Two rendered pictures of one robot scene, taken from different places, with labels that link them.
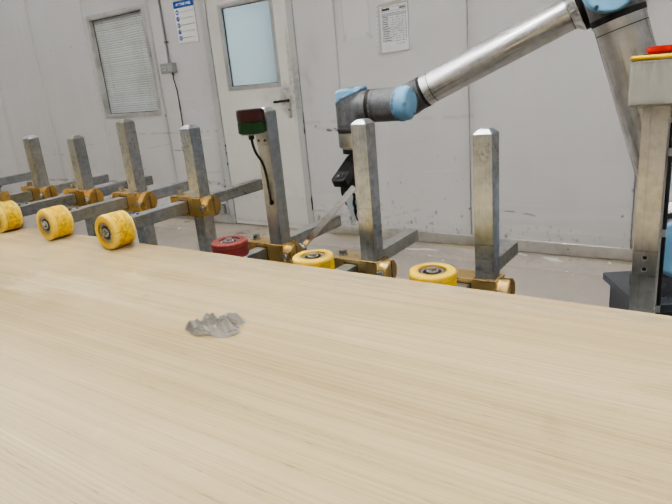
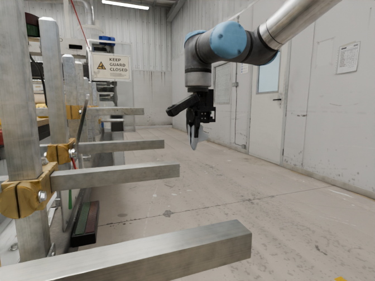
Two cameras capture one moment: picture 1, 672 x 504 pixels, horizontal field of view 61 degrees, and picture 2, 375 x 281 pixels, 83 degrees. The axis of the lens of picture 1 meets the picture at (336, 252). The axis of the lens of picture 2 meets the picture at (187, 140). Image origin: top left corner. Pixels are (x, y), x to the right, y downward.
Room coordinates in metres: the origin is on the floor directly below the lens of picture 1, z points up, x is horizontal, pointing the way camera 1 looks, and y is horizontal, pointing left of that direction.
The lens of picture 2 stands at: (1.03, -0.47, 0.97)
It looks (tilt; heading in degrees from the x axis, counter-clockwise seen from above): 9 degrees down; 35
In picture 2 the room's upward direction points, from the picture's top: straight up
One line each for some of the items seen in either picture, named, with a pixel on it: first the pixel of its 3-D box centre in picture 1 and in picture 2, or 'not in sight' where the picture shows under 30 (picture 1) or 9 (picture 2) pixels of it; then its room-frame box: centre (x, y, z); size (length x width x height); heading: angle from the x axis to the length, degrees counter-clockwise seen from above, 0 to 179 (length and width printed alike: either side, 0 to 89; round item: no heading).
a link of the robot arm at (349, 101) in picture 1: (352, 109); (198, 54); (1.65, -0.08, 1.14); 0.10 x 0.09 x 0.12; 64
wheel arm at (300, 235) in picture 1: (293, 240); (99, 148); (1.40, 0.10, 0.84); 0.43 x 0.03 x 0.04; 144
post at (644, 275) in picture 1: (648, 250); not in sight; (0.85, -0.49, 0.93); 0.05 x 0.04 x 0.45; 54
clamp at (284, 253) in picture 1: (273, 251); (61, 150); (1.31, 0.15, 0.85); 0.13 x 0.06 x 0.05; 54
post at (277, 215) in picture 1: (277, 213); (57, 117); (1.30, 0.13, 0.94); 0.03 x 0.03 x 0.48; 54
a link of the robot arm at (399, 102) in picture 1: (391, 104); (222, 44); (1.61, -0.19, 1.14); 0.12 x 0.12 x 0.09; 64
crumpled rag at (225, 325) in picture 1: (215, 319); not in sight; (0.76, 0.18, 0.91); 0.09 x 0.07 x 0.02; 72
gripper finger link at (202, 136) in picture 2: not in sight; (200, 137); (1.65, -0.10, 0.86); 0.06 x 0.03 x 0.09; 146
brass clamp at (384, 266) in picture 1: (364, 268); (33, 186); (1.16, -0.06, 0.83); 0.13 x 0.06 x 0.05; 54
